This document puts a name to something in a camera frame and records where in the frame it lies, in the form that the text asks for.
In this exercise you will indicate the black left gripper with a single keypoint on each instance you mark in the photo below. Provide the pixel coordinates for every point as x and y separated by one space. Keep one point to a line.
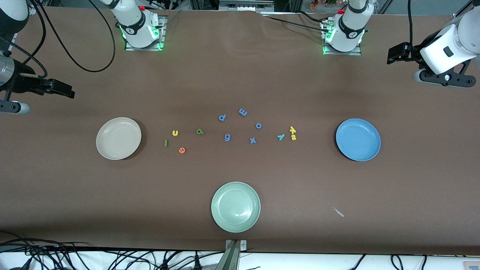
413 53

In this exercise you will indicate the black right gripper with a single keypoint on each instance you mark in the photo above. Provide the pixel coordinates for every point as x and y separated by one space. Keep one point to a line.
21 82

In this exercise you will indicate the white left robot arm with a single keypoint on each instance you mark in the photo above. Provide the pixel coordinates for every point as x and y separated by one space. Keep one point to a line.
350 26

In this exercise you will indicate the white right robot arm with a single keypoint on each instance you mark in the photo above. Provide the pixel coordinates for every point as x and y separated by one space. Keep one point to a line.
135 22

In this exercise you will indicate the beige brown plate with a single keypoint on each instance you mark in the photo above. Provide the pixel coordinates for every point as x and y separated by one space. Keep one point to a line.
118 138

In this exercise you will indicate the blue plate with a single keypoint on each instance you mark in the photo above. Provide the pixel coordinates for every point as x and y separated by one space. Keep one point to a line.
358 140

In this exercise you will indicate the orange flower bunch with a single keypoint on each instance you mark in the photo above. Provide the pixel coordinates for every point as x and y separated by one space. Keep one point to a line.
314 3

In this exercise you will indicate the brown table cover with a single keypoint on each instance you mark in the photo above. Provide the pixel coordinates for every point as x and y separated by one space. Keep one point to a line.
240 75

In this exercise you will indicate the blue foam letter m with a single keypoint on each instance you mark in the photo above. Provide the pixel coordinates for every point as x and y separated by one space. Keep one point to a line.
243 112

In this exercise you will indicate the small white paper scrap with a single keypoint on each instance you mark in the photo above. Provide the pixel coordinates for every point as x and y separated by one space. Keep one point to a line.
339 213

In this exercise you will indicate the pale green plate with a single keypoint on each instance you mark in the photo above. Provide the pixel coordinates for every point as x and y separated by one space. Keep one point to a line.
235 207

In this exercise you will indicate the black power plug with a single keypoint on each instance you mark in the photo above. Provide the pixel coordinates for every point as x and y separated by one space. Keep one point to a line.
197 264

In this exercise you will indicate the small beige box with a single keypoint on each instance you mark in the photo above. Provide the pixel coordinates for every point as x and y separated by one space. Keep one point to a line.
471 266

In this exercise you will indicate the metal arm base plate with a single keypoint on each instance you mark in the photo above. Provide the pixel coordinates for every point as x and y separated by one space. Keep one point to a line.
341 53
144 48

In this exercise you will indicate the aluminium frame rail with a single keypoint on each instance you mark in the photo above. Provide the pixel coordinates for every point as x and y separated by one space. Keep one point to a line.
13 41
463 9

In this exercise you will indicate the grey metal frame beam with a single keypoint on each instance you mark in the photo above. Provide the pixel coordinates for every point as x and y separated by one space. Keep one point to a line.
243 5

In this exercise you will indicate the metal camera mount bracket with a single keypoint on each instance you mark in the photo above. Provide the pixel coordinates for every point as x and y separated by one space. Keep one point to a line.
232 258

